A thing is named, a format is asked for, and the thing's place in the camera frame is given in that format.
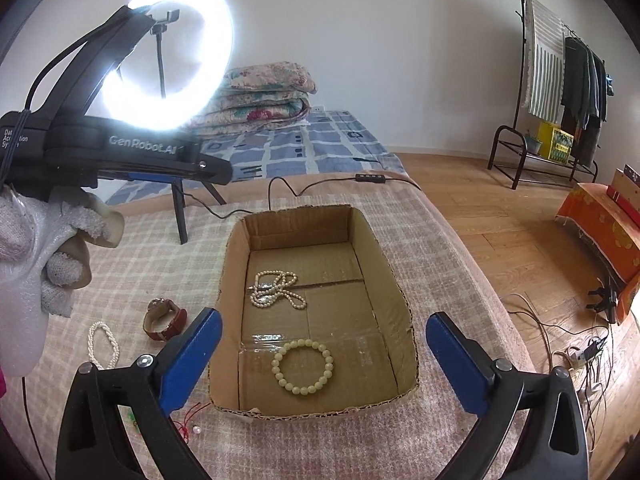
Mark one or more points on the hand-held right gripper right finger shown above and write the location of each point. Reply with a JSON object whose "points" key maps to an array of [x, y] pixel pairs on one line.
{"points": [[455, 360]]}

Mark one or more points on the yellow crate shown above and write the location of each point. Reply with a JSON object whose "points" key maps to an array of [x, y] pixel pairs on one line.
{"points": [[555, 142]]}

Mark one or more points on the orange cloth-covered table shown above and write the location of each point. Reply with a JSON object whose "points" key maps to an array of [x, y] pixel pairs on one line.
{"points": [[595, 225]]}

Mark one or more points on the cardboard box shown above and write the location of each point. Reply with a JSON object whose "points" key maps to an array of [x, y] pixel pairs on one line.
{"points": [[320, 310]]}

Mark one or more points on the black clamp stand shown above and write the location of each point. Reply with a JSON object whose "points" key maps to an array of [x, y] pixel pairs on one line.
{"points": [[607, 297]]}

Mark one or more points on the small grey pot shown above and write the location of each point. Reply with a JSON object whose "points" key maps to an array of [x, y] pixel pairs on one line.
{"points": [[532, 144]]}

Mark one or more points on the black phone holder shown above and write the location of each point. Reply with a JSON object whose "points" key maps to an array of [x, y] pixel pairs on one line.
{"points": [[167, 16]]}

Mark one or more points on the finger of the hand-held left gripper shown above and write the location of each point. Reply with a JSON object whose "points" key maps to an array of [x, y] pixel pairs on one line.
{"points": [[95, 75], [150, 176]]}

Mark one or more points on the black tripod stand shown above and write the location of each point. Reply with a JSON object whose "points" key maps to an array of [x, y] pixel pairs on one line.
{"points": [[180, 220]]}

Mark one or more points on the white power strip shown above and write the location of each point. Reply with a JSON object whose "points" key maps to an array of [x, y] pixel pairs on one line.
{"points": [[580, 357]]}

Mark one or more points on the grey hanging garment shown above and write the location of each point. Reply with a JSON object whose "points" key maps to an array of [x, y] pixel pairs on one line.
{"points": [[597, 85]]}

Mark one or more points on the beige gift box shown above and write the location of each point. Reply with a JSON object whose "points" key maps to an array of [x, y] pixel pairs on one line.
{"points": [[622, 180]]}

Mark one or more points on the small blue hanging item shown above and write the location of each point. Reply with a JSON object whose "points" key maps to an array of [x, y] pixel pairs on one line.
{"points": [[610, 82]]}

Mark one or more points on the pink plaid blanket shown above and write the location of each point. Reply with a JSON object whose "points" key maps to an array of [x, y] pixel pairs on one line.
{"points": [[125, 270]]}

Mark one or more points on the black clothes rack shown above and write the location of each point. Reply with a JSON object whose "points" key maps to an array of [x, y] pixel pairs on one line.
{"points": [[523, 35]]}

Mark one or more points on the dark green hanging jacket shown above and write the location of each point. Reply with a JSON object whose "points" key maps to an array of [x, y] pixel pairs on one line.
{"points": [[575, 80]]}

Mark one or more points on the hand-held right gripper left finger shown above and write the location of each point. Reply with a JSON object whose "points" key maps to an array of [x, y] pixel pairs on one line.
{"points": [[192, 355]]}

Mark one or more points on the person's left hand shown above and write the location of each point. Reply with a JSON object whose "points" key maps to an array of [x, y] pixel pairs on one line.
{"points": [[60, 220]]}

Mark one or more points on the red slim box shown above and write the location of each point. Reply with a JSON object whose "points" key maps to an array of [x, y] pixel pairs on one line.
{"points": [[625, 207]]}

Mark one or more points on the striped towel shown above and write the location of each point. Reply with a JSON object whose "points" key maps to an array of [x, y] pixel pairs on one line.
{"points": [[545, 60]]}

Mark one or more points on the folded floral quilt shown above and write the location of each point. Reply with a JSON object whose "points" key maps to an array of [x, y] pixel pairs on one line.
{"points": [[270, 77], [250, 115]]}

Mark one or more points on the blue patterned bedsheet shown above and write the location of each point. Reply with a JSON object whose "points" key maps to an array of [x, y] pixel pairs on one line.
{"points": [[310, 145]]}

